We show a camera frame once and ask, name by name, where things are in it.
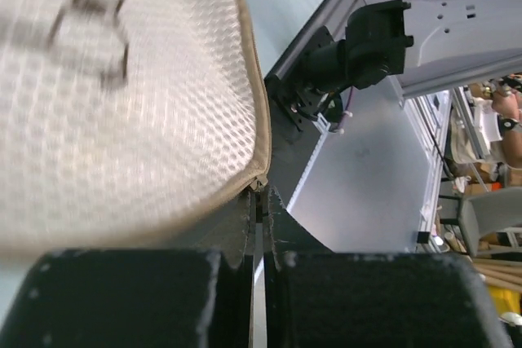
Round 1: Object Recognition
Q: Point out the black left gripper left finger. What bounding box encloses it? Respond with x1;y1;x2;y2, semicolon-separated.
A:
1;192;251;347

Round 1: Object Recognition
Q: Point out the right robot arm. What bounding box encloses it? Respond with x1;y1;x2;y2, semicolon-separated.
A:
302;0;521;89

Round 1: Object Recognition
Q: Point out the grey chair in background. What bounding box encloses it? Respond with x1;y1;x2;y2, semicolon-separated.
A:
458;187;521;257

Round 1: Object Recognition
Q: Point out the person's forearm with watch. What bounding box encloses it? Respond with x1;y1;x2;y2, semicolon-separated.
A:
492;91;521;169

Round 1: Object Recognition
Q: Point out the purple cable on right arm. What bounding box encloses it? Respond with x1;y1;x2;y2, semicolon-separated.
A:
336;86;356;135

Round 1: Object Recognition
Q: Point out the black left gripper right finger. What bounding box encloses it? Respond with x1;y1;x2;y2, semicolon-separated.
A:
263;188;513;347

